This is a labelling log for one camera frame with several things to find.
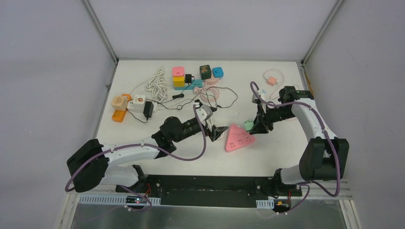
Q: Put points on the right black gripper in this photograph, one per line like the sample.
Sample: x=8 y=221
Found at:
x=260 y=126

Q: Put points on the pink round socket base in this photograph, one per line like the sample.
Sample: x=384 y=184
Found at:
x=211 y=81

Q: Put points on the pink charger plug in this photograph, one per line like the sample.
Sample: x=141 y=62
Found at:
x=272 y=81

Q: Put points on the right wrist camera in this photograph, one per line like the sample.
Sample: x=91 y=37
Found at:
x=261 y=94

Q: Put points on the pink cube adapter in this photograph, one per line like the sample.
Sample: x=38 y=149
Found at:
x=178 y=71

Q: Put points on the black power adapter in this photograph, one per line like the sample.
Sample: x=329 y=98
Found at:
x=148 y=110

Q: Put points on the orange power strip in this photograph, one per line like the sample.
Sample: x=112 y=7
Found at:
x=118 y=116

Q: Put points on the blue cube adapter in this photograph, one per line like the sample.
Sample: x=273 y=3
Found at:
x=217 y=72

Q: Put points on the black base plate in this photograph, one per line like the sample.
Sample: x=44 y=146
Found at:
x=212 y=191

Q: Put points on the white cube adapter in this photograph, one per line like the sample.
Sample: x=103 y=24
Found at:
x=137 y=104

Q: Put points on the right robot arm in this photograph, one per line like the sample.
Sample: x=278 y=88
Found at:
x=323 y=160

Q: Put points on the small black plug adapter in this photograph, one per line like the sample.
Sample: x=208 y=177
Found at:
x=189 y=78

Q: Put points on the yellow cube adapter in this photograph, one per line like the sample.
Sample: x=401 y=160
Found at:
x=178 y=81

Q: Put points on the beige cube adapter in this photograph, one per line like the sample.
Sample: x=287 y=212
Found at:
x=119 y=103

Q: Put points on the teal power strip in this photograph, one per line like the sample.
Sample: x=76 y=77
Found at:
x=195 y=83

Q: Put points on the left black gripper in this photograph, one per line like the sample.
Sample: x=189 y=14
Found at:
x=209 y=130

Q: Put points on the pink triangular power strip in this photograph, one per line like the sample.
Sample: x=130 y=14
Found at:
x=238 y=138

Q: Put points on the green charger plug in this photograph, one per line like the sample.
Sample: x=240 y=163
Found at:
x=248 y=125

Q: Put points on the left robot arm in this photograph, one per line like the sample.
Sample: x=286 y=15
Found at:
x=95 y=164

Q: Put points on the dark green cube adapter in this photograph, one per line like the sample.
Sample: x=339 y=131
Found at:
x=205 y=72

